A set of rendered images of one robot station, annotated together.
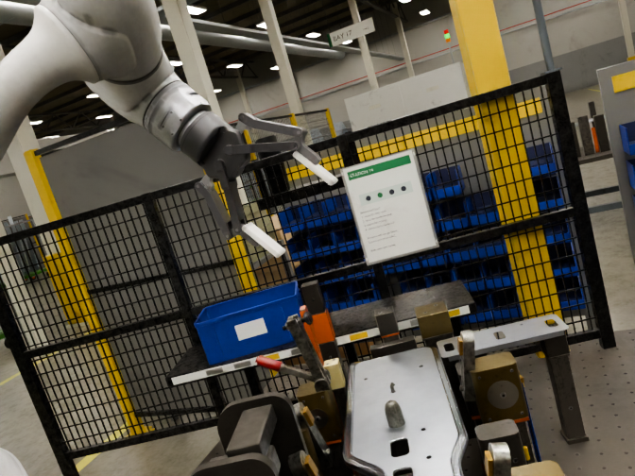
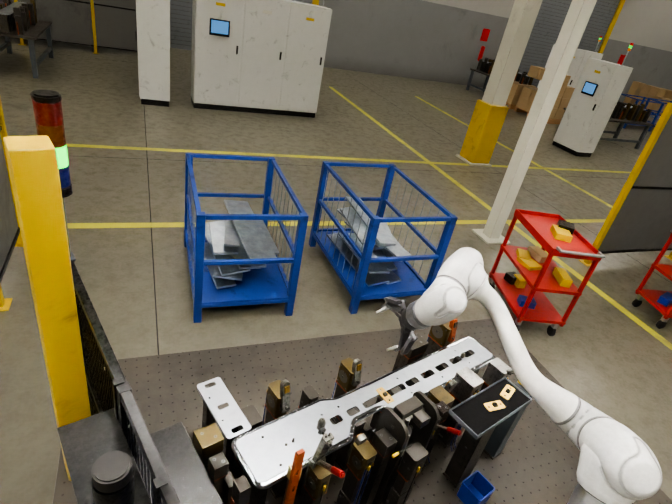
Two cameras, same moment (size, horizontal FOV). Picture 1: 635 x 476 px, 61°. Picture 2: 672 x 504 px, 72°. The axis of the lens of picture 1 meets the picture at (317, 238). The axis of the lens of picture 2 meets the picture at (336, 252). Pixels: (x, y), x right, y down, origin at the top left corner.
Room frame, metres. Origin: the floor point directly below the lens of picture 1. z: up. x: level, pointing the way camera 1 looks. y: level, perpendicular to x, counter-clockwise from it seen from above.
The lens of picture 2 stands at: (1.92, 0.66, 2.47)
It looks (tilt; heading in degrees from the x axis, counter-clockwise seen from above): 30 degrees down; 219
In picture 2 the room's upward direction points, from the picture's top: 12 degrees clockwise
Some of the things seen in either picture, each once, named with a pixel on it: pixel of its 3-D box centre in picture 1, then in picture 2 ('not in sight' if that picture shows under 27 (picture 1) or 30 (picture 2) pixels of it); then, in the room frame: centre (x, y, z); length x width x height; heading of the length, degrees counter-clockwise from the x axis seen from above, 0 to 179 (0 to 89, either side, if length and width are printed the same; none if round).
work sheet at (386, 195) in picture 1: (389, 208); not in sight; (1.60, -0.24, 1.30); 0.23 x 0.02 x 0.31; 82
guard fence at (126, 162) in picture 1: (160, 285); not in sight; (3.18, 0.99, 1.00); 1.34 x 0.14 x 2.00; 66
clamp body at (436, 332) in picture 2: not in sight; (434, 345); (-0.01, -0.11, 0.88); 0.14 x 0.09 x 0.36; 82
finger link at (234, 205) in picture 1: (231, 195); (404, 336); (0.80, 0.10, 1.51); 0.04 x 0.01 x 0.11; 162
